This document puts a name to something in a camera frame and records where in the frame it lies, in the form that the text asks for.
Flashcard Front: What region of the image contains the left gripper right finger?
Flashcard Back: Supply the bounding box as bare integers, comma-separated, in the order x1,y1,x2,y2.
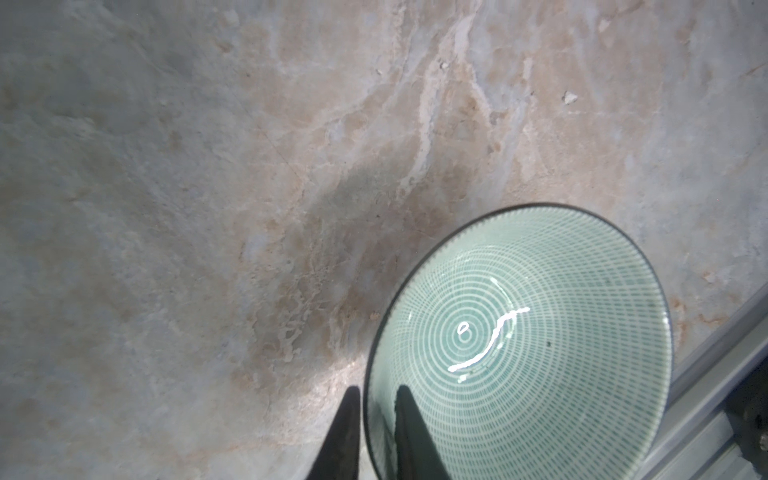
395,385,450,480

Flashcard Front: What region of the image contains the aluminium rail frame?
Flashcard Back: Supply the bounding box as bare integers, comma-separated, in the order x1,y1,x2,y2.
635,286,767,479

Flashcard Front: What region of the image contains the pale green celadon bowl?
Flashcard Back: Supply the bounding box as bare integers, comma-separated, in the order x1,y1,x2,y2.
363,203,674,479

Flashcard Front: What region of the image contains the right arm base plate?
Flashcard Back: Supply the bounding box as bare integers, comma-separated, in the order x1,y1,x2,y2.
725,359,768,479

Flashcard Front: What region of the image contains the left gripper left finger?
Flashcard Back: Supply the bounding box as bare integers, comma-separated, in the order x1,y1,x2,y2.
306,386,361,480

